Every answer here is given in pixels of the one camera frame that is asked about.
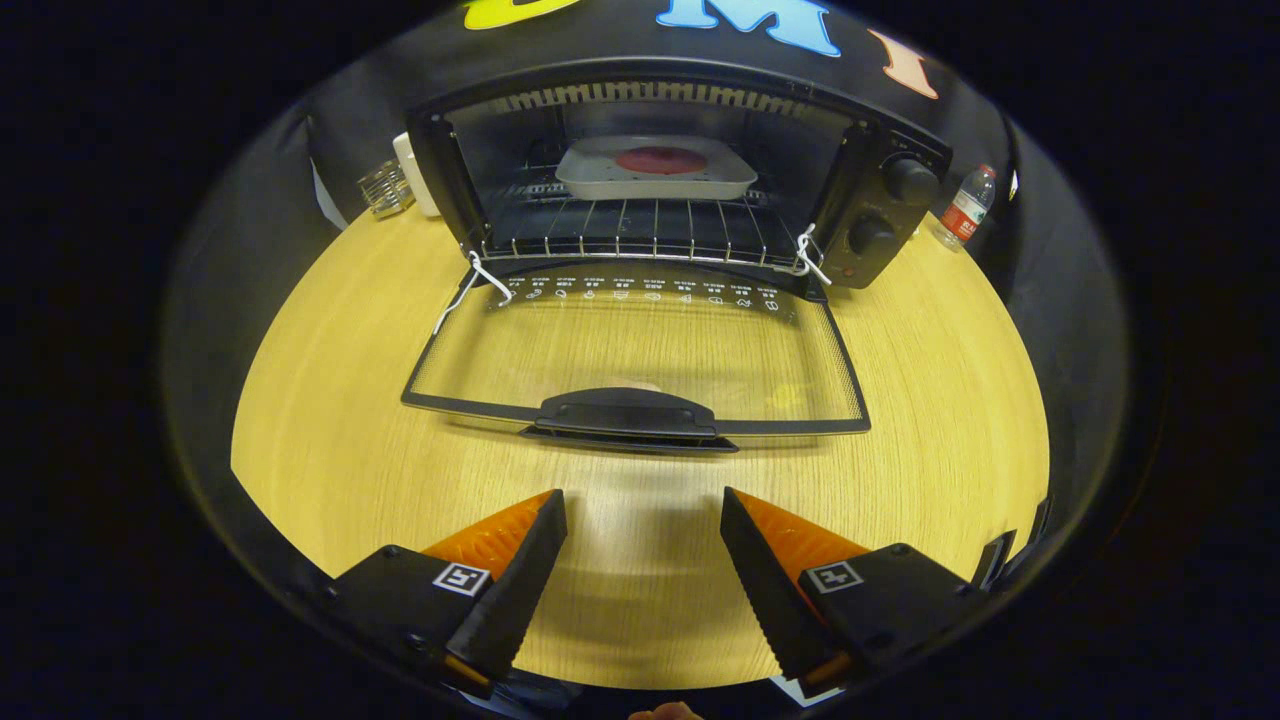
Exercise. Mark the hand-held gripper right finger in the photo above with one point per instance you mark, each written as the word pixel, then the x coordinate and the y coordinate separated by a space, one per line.
pixel 770 590

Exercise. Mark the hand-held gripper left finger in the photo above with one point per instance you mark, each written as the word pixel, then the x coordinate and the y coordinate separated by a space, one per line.
pixel 515 590

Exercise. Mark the black toaster oven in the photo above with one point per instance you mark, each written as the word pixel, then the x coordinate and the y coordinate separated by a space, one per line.
pixel 880 210

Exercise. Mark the white square plate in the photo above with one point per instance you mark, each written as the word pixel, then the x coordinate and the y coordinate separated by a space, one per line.
pixel 590 185

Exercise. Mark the pink meat slice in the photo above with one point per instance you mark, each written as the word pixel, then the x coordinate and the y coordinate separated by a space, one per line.
pixel 660 160

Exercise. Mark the metal oven rack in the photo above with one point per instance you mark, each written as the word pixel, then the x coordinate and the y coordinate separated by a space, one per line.
pixel 640 225

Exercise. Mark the white bread toaster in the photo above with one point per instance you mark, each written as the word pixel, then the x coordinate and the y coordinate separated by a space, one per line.
pixel 415 185

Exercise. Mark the clear bottle red label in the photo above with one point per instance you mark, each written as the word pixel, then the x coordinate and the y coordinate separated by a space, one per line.
pixel 966 210

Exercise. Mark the black table edge bracket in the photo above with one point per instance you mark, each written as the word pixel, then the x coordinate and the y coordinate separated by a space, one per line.
pixel 1040 520
pixel 995 560

